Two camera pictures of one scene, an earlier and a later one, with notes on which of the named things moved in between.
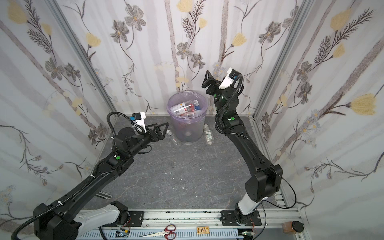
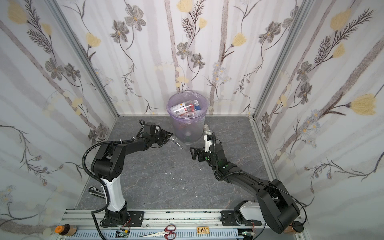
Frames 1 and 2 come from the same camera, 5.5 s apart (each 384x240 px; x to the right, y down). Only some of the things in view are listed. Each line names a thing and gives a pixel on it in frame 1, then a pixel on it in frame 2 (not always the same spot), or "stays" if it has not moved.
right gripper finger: (206, 82) to (195, 152)
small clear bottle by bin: (208, 134) stays
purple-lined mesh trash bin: (188, 110) stays
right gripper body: (214, 87) to (205, 152)
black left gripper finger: (166, 124) to (167, 134)
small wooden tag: (203, 230) stays
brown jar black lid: (291, 227) stays
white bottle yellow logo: (178, 109) stays
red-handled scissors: (168, 232) stays
